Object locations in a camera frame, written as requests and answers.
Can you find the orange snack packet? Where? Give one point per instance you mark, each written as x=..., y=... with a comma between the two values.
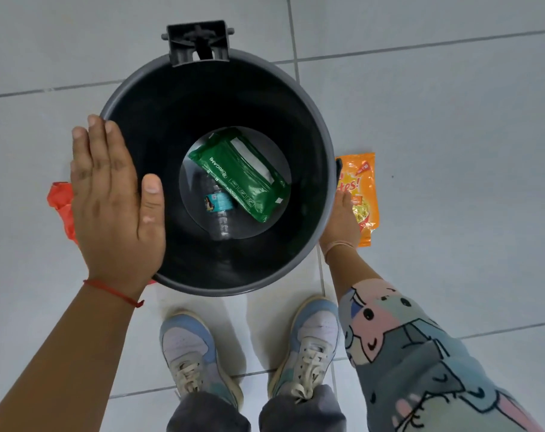
x=364, y=193

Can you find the person's left sneaker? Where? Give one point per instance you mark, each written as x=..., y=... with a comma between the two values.
x=191, y=350

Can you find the person's left forearm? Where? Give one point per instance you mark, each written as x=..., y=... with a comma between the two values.
x=61, y=364

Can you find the person's sneaker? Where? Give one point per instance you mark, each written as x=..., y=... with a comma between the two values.
x=310, y=346
x=191, y=350

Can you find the person's left middle finger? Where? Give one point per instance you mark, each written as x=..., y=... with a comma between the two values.
x=99, y=148

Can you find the clear plastic bottle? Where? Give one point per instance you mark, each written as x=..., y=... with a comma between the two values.
x=218, y=211

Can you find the cartoon print sleeve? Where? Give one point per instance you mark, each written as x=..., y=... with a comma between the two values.
x=416, y=364

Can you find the grey trousers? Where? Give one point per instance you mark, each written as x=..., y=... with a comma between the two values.
x=209, y=418

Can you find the person's left thumb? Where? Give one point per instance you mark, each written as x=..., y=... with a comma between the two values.
x=151, y=202

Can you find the person's right fingers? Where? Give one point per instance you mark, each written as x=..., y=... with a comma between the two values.
x=343, y=200

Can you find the person's right hand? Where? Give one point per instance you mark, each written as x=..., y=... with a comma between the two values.
x=340, y=224

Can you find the green wipes packet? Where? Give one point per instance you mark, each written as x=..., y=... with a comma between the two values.
x=243, y=175

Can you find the black round trash bin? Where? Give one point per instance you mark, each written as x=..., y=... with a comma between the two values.
x=173, y=107

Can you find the red plastic bag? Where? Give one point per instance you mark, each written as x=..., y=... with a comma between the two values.
x=61, y=200

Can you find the person's right forearm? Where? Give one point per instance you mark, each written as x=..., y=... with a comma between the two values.
x=349, y=272

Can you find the person's right sneaker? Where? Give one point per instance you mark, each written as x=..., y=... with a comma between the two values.
x=310, y=346

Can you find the person's left hand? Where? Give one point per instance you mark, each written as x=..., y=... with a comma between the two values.
x=110, y=220

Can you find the beige wrist band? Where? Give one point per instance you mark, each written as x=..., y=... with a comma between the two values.
x=337, y=245

